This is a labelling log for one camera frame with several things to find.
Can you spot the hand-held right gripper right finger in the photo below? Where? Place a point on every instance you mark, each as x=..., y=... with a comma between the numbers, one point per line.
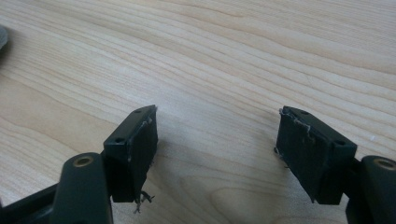
x=311, y=155

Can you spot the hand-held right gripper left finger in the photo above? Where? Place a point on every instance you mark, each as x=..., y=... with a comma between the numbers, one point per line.
x=130, y=155

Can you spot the grey round object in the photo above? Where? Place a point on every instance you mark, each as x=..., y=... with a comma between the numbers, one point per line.
x=2, y=36

